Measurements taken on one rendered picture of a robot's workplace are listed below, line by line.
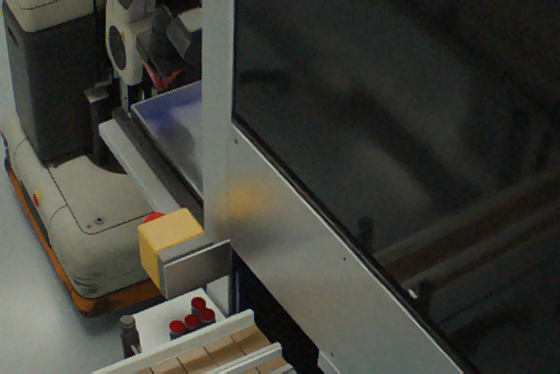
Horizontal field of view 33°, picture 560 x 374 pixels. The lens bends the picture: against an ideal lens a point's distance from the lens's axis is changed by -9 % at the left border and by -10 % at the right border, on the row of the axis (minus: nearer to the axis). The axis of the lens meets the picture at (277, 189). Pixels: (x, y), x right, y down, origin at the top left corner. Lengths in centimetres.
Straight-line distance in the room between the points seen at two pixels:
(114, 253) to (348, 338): 132
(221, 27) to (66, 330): 154
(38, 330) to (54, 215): 31
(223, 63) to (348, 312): 29
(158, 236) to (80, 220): 114
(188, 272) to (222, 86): 25
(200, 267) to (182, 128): 43
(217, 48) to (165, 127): 56
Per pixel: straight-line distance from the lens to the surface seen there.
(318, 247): 103
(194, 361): 123
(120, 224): 234
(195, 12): 144
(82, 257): 230
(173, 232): 124
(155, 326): 133
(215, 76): 111
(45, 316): 253
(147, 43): 157
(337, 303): 104
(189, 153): 158
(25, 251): 271
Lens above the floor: 190
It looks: 42 degrees down
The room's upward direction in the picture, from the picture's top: 2 degrees clockwise
